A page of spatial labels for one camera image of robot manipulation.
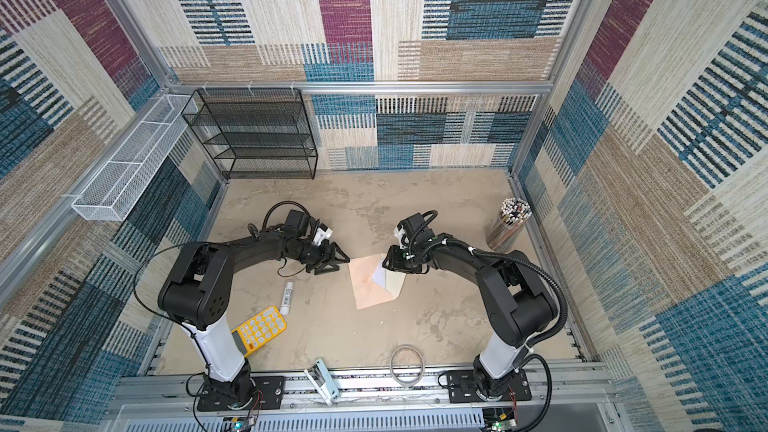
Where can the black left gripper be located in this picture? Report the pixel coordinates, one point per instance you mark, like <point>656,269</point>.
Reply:
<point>323,262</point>

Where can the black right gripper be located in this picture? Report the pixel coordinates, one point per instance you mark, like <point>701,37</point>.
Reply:
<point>394,261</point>

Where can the pink envelope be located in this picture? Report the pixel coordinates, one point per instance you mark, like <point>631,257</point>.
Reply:
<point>373,284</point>

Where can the white letter with green border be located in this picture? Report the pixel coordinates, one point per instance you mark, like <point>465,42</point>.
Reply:
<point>380,273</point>

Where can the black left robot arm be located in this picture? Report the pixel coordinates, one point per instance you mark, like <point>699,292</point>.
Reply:
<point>196,292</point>

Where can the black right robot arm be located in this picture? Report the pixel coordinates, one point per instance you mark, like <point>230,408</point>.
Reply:
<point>523,303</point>

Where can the white glue stick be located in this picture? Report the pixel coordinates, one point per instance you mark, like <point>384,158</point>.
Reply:
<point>287,298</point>

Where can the yellow calculator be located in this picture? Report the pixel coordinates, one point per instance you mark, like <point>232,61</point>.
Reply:
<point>257,331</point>

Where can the light blue stapler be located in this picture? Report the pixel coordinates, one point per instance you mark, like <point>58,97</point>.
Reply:
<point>322,381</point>

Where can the cup of pencils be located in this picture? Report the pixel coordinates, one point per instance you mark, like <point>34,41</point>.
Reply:
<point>511,219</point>

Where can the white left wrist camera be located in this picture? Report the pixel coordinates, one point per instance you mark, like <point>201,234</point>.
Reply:
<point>322,233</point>

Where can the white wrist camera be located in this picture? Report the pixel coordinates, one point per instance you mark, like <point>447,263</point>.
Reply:
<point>322,233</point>
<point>401,237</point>

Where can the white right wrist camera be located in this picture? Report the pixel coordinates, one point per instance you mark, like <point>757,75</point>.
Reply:
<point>401,237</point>

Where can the black wire shelf rack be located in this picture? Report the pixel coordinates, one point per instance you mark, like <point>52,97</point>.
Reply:
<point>254,133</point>

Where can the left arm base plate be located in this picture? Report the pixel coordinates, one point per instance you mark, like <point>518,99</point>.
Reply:
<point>263,392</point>

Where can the white wire mesh basket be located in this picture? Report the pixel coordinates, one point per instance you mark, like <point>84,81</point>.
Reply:
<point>118,185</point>

